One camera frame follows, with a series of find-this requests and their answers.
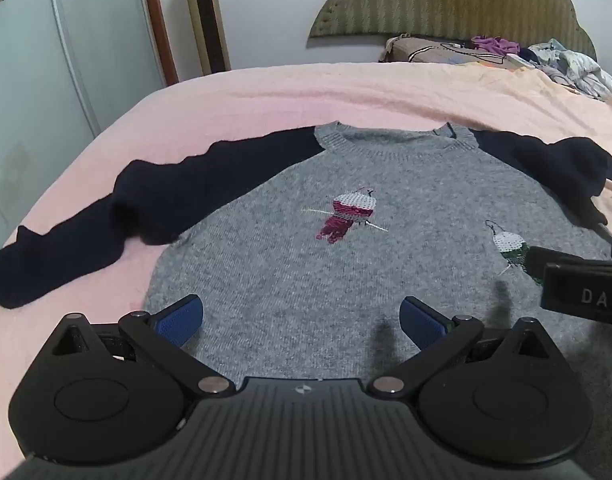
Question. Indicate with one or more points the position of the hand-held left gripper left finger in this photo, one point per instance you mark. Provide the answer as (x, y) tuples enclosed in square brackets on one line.
[(178, 321)]

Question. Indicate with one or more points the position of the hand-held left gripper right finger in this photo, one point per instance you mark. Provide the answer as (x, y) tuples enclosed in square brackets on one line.
[(422, 322)]

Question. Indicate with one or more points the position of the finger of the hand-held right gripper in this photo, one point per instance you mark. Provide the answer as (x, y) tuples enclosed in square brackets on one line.
[(541, 256)]

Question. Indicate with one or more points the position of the grey sweater with navy sleeves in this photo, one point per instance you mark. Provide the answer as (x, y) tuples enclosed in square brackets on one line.
[(336, 270)]

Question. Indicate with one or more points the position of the pile of pale clothes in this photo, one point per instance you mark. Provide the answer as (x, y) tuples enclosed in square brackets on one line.
[(581, 67)]

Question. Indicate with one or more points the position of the small white box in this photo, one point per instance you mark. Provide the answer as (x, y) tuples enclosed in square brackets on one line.
[(517, 61)]

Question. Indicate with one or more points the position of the purple cloth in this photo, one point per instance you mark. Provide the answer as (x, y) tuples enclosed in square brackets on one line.
[(493, 45)]

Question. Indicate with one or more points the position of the pink blanket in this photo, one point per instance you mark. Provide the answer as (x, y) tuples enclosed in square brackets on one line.
[(236, 100)]

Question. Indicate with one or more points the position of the green padded headboard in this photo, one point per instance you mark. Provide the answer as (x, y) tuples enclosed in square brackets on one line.
[(436, 0)]

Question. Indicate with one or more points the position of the white flower print wardrobe door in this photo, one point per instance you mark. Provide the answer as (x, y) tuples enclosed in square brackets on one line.
[(86, 35)]

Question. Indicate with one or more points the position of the gold tower fan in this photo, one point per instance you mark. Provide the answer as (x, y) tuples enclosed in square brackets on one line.
[(206, 20)]

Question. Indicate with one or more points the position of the brown wooden door frame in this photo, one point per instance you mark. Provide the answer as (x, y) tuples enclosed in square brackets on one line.
[(158, 25)]

